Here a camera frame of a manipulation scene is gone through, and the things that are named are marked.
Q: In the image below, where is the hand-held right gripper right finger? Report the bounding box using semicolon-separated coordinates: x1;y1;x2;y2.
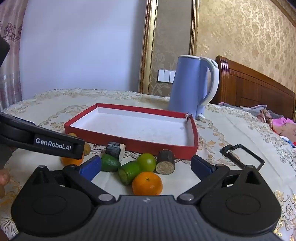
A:
177;155;264;205

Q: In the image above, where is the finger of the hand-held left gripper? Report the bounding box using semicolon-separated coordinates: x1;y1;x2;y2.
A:
0;112;36;128

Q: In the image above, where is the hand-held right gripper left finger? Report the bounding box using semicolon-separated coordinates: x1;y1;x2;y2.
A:
30;155;116;205

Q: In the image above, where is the green cucumber end piece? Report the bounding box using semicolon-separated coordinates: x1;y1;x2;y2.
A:
101;154;121;172

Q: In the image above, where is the orange mandarin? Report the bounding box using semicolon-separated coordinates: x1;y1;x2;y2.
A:
132;171;163;196
61;156;84;166

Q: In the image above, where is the partly peeled dark sugarcane chunk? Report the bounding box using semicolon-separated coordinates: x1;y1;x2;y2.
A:
105;142;126;161

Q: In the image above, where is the green cucumber chunk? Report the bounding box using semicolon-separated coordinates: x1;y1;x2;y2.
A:
118;161;142;185

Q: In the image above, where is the round green citrus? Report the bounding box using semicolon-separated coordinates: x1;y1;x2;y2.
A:
136;153;156;172

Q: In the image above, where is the red cardboard tray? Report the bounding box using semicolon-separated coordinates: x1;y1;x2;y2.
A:
64;103;199;160

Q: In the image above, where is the person's left hand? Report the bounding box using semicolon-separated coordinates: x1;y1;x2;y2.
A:
0;147;11;187

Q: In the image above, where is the black rectangular buckle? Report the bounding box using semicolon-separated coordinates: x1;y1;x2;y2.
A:
220;144;265;174

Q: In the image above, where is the pink patterned curtain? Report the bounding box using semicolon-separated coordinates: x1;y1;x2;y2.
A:
0;0;28;112

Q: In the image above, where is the cream embroidered tablecloth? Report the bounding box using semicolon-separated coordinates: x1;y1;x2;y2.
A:
0;88;296;241

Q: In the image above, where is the black rounded object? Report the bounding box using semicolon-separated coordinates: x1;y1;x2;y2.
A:
0;37;11;66

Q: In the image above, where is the blue electric kettle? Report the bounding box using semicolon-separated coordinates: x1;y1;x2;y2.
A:
168;55;220;120

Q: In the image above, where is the pink patterned bedding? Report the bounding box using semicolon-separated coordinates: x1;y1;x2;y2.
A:
255;108;296;149

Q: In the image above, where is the wooden headboard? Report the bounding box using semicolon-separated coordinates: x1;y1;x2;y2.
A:
209;56;296;121

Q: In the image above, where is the white wall switch panel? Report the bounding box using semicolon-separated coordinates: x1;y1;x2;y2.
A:
158;69;176;83

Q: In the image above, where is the gold wall frame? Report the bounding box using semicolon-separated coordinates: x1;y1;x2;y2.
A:
139;0;200;95

